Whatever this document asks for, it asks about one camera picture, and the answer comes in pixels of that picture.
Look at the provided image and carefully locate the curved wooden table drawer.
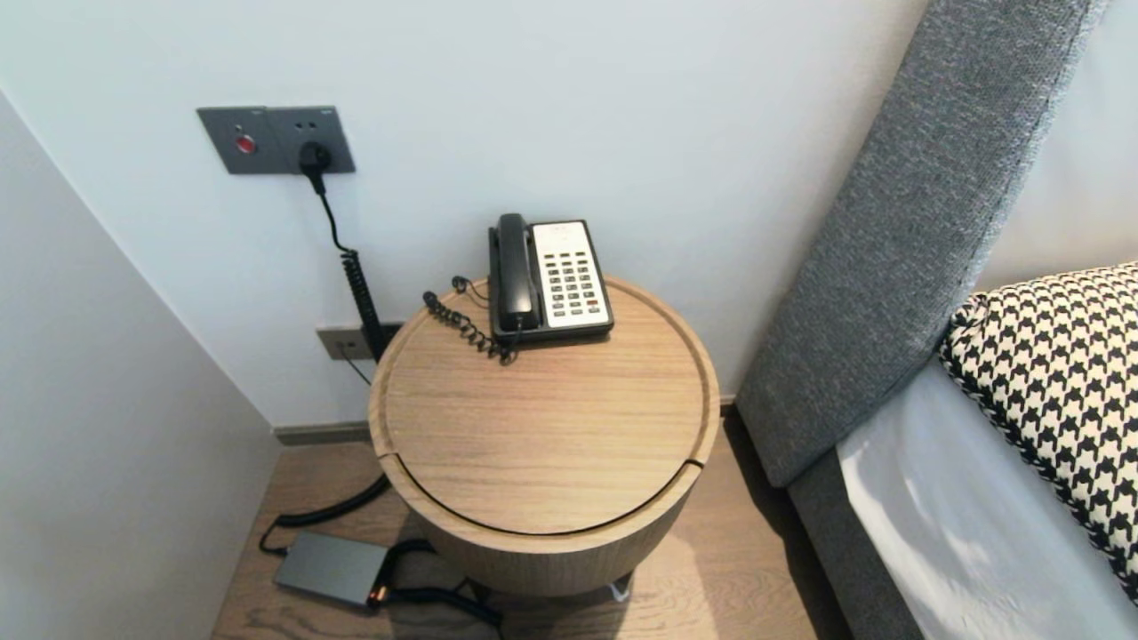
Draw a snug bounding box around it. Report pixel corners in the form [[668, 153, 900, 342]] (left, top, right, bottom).
[[373, 453, 712, 598]]

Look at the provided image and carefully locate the black and white desk telephone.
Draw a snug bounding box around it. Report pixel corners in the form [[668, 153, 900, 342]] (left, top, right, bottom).
[[487, 220, 616, 348]]

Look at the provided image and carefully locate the black telephone handset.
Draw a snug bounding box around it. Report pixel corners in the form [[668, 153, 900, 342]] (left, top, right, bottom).
[[495, 213, 543, 336]]

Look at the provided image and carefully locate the round wooden side table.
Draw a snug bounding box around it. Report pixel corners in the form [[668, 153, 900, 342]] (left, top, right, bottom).
[[367, 274, 723, 539]]

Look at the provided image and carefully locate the wooden skirting board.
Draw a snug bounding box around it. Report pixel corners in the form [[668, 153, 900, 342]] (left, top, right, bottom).
[[271, 420, 374, 445]]

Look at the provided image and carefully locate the black power plug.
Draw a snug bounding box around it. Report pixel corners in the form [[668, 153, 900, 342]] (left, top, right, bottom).
[[298, 140, 333, 195]]

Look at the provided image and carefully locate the grey power adapter box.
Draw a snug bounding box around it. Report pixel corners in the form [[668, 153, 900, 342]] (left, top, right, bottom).
[[272, 530, 392, 610]]

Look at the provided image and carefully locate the grey fabric bed headboard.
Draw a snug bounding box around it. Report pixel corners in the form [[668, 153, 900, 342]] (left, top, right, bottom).
[[738, 0, 1117, 640]]

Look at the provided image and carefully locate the white bed sheet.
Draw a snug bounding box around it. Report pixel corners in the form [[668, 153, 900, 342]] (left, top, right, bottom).
[[837, 360, 1138, 640]]

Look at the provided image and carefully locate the black white houndstooth pillow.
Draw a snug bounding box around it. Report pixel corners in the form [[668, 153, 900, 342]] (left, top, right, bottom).
[[941, 262, 1138, 605]]

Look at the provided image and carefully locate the black coiled handset cord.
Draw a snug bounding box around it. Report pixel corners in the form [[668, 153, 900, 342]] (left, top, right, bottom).
[[422, 289, 518, 365]]

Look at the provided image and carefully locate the thin black telephone wire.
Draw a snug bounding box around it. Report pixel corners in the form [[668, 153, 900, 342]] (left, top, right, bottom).
[[338, 274, 492, 386]]

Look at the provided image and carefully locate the black coiled power cable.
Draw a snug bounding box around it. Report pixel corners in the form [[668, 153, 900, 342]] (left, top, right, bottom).
[[258, 167, 505, 639]]

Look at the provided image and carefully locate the beige wall data socket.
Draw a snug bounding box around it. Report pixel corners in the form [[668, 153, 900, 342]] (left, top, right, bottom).
[[316, 325, 376, 361]]

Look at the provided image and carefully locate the grey wall power socket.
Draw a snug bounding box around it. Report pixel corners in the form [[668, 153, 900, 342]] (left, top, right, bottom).
[[268, 105, 357, 174]]

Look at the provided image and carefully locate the grey wall plate red button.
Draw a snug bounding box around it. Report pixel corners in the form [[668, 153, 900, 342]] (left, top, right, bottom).
[[196, 107, 273, 176]]

